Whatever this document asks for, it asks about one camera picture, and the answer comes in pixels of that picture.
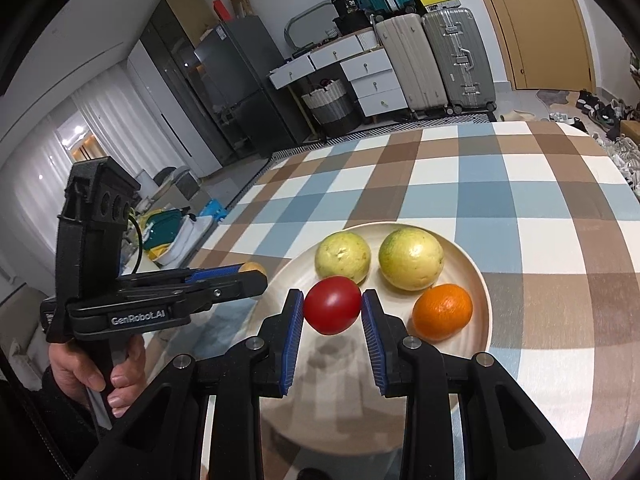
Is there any red tomato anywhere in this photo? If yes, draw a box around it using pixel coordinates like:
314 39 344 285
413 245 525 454
303 275 363 336

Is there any white curtain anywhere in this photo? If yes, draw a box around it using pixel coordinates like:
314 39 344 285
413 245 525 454
0 87 167 281

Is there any cream round plate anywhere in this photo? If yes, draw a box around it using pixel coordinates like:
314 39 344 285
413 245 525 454
252 221 493 456

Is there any grey refrigerator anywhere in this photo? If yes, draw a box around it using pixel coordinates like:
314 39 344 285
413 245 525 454
194 15 311 159

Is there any black bag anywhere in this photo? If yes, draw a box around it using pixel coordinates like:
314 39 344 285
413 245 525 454
332 12 374 36

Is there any tan wooden door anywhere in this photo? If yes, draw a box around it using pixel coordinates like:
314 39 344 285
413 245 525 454
462 0 599 92

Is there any white wardrobe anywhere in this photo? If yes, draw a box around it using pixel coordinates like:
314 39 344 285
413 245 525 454
125 40 224 179

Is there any teal bag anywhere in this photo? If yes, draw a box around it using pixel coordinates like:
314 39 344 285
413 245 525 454
142 210 184 254

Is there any grey chair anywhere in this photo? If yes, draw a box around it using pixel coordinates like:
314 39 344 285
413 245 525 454
152 166 201 201

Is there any grey door mat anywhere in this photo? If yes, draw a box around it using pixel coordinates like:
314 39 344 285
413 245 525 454
536 89 576 109

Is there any dark glass cabinet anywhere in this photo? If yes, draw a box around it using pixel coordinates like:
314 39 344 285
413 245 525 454
139 0 239 171

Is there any person's left forearm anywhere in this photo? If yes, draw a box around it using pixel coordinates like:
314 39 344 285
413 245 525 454
30 365 126 480

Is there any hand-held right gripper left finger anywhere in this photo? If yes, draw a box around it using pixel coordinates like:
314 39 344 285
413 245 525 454
75 288 306 480

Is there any checked tablecloth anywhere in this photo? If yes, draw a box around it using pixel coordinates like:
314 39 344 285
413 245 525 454
165 121 640 480

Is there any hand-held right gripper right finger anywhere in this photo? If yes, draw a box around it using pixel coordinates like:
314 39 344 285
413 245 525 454
360 288 594 480

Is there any beige suitcase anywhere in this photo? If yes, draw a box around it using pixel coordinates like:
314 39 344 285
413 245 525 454
375 12 449 116

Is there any person's left hand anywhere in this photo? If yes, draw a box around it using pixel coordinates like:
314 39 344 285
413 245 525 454
49 335 147 410

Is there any orange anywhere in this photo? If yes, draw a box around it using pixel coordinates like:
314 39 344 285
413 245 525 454
412 283 474 344

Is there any large cardboard box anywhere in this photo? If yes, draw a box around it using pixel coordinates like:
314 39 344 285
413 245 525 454
165 0 221 49

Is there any yellow-green guava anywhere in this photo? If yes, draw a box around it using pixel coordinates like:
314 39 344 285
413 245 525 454
378 227 445 292
314 231 373 286

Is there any silver suitcase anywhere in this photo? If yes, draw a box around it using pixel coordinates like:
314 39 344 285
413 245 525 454
421 7 499 115

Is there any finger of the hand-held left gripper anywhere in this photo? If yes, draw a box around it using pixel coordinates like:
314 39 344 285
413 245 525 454
119 262 247 289
169 269 269 309

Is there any yellow and black shoe box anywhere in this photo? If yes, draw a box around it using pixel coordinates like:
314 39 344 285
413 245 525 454
417 0 461 16

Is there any white drawer desk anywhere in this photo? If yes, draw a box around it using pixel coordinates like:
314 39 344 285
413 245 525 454
267 30 409 124

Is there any pile of sneakers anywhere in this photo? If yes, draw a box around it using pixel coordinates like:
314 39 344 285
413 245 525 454
500 89 640 187

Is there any rounded mirror frame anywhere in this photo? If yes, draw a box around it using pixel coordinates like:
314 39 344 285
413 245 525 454
283 2 336 49

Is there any woven laundry basket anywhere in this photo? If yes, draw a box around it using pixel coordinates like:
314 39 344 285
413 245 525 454
301 80 362 129

